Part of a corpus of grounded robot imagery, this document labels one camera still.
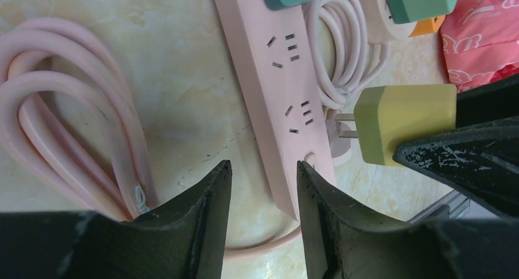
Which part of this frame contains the pink plastic bag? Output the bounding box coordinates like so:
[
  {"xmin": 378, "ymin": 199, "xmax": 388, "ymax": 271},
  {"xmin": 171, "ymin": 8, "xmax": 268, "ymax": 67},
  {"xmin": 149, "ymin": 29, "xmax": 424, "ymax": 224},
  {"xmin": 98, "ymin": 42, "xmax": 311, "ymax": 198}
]
[{"xmin": 440, "ymin": 0, "xmax": 518, "ymax": 92}]

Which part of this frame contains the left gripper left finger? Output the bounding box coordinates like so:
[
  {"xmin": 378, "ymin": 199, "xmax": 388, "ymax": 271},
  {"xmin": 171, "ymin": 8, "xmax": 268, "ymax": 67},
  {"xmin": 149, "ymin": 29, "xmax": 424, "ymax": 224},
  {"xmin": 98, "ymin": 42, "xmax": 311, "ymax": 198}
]
[{"xmin": 1, "ymin": 160, "xmax": 232, "ymax": 278}]

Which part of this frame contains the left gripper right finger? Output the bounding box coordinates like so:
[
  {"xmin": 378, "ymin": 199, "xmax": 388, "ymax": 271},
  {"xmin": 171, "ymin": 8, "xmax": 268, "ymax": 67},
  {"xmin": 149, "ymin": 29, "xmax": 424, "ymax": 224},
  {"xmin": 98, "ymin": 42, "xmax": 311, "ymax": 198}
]
[{"xmin": 297, "ymin": 162, "xmax": 518, "ymax": 278}]

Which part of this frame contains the yellow charger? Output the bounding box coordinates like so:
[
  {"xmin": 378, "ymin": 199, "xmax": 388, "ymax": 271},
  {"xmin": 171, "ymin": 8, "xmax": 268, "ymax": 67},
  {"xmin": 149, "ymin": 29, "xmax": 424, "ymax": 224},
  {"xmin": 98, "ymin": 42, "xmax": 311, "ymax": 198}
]
[{"xmin": 334, "ymin": 84, "xmax": 457, "ymax": 166}]

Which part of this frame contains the orange power strip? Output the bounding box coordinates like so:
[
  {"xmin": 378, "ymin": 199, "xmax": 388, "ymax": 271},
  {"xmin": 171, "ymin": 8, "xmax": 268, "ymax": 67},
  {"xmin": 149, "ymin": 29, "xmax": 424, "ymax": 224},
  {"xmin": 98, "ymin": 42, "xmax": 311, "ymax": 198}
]
[{"xmin": 409, "ymin": 15, "xmax": 446, "ymax": 37}]

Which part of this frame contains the pink long power strip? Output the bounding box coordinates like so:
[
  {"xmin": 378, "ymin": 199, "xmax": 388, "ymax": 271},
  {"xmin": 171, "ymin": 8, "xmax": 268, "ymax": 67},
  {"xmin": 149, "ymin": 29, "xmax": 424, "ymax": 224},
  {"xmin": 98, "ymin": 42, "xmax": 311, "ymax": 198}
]
[{"xmin": 0, "ymin": 0, "xmax": 338, "ymax": 262}]

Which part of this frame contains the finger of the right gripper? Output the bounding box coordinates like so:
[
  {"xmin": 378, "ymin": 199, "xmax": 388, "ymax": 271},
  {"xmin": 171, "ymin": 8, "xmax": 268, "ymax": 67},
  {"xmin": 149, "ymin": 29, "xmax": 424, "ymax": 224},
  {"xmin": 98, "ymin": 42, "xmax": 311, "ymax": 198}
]
[
  {"xmin": 456, "ymin": 74, "xmax": 518, "ymax": 127},
  {"xmin": 393, "ymin": 117, "xmax": 518, "ymax": 218}
]

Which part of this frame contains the pink round power strip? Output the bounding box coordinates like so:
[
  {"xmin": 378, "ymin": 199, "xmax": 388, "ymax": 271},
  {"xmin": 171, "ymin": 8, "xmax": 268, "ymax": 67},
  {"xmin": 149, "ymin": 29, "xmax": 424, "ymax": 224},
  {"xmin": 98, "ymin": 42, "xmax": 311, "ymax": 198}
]
[{"xmin": 304, "ymin": 0, "xmax": 398, "ymax": 166}]

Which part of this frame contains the green charger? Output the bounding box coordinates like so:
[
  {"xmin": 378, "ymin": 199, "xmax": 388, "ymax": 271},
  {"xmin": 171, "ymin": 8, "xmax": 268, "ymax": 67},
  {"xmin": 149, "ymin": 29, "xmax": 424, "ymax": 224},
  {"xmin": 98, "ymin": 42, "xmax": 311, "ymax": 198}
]
[{"xmin": 386, "ymin": 0, "xmax": 458, "ymax": 24}]

